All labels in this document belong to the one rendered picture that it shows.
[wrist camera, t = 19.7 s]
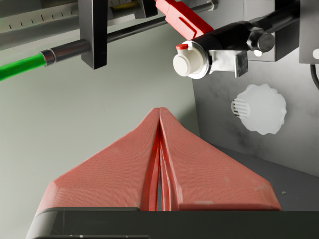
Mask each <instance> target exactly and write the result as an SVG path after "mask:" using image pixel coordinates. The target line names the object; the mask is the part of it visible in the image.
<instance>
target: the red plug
mask: <svg viewBox="0 0 319 239"><path fill-rule="evenodd" d="M156 7H157V8H158V9H159V10H160V11H161V12H163V13H164V14H165V15H166V17H165V20H166V21H167V22H168V23H169V24H171V25H172V26H173V28H175V29H176V30H177V31H178V32H179V33H180V34H181V35H182V36H183V37H184V38H186V39H187V40H191V39H193V38H196V37H198V36H200V35H203V34H205V33H208V32H210V31H213V30H214V29H213V28H212V27H211V26H210V25H208V24H207V23H206V22H205V21H204V20H203V19H202V18H201V17H199V16H198V15H197V14H196V13H195V12H194V11H192V10H191V9H190V8H189V7H188V6H187V5H185V4H184V3H183V2H181V1H178V2H176V1H175V0H157V2H156Z"/></svg>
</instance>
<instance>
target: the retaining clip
mask: <svg viewBox="0 0 319 239"><path fill-rule="evenodd" d="M206 51H207V53H208V55H211V56H212V61H213V64H210V66H209V70H208V72H209V73H210V74H211V73H212V72H213V71H214V70H219V71H232V72H235V61H234V56H235V55H236V54H238V53H240V52H242V51H246V52H247V50H216V49H207V50H206Z"/></svg>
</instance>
